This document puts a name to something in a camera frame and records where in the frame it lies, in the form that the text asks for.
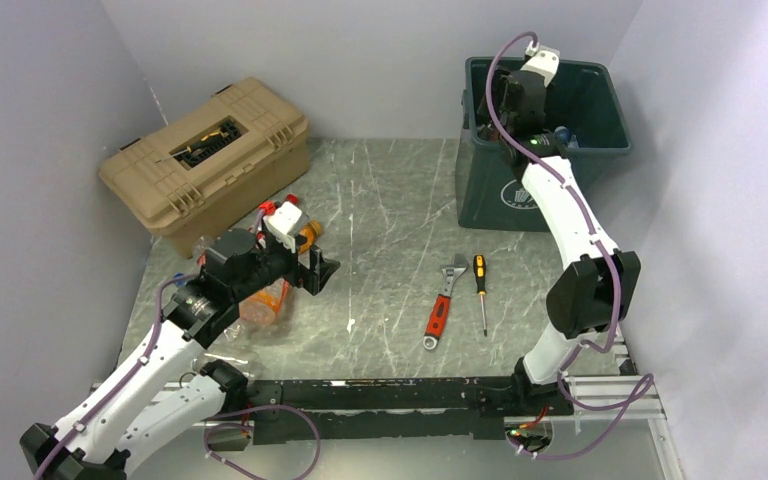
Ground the red handled adjustable wrench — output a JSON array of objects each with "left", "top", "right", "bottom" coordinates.
[{"left": 422, "top": 254, "right": 469, "bottom": 351}]

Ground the yellow black screwdriver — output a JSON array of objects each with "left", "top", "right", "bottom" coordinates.
[{"left": 473, "top": 254, "right": 488, "bottom": 337}]

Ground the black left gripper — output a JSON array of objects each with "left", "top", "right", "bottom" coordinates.
[{"left": 231, "top": 230, "right": 339, "bottom": 303}]

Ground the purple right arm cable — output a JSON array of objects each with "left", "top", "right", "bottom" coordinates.
[{"left": 485, "top": 31, "right": 656, "bottom": 462}]

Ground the tan plastic toolbox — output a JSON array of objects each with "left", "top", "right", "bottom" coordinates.
[{"left": 99, "top": 77, "right": 310, "bottom": 255}]

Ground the dark green trash bin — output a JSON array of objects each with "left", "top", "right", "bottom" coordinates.
[{"left": 455, "top": 57, "right": 632, "bottom": 232}]

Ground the large orange label bottle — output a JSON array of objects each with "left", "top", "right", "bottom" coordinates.
[{"left": 239, "top": 279, "right": 289, "bottom": 326}]

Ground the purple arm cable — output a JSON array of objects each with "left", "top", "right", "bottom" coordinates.
[
  {"left": 485, "top": 31, "right": 656, "bottom": 462},
  {"left": 32, "top": 274, "right": 196, "bottom": 480}
]

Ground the crushed clear blue label bottle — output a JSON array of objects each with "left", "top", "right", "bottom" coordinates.
[{"left": 554, "top": 126, "right": 579, "bottom": 148}]

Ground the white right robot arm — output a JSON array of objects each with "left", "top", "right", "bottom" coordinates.
[{"left": 485, "top": 70, "right": 641, "bottom": 415}]

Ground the orange juice bottle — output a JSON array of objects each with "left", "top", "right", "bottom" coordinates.
[{"left": 298, "top": 220, "right": 324, "bottom": 254}]

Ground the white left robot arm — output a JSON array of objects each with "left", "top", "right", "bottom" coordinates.
[{"left": 20, "top": 229, "right": 340, "bottom": 479}]

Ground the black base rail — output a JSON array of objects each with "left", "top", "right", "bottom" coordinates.
[{"left": 248, "top": 375, "right": 573, "bottom": 445}]

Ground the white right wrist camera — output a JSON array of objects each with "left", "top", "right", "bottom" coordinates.
[{"left": 520, "top": 40, "right": 560, "bottom": 87}]

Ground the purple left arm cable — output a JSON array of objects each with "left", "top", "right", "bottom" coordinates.
[{"left": 32, "top": 274, "right": 196, "bottom": 480}]

